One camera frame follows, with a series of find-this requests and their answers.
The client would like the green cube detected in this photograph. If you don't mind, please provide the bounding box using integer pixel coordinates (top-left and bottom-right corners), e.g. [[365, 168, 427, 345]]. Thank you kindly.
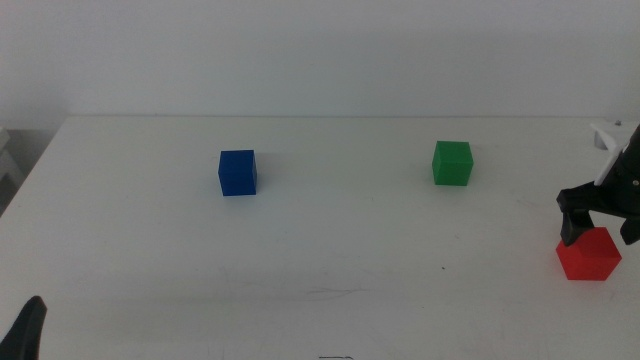
[[431, 140, 475, 187]]

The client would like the red cube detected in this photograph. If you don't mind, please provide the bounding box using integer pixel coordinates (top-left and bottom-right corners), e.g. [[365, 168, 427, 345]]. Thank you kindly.
[[555, 226, 623, 282]]

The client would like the blue cube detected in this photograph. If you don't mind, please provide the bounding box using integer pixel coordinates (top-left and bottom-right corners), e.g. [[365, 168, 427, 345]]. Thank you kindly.
[[217, 149, 259, 197]]

